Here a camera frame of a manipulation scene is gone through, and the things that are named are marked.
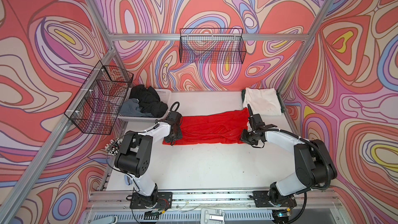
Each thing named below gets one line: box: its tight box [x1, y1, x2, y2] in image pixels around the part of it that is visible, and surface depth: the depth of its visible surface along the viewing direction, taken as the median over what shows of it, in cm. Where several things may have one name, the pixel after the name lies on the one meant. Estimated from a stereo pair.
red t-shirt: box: [162, 107, 250, 146], surface depth 99 cm
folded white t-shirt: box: [243, 87, 282, 116], surface depth 110 cm
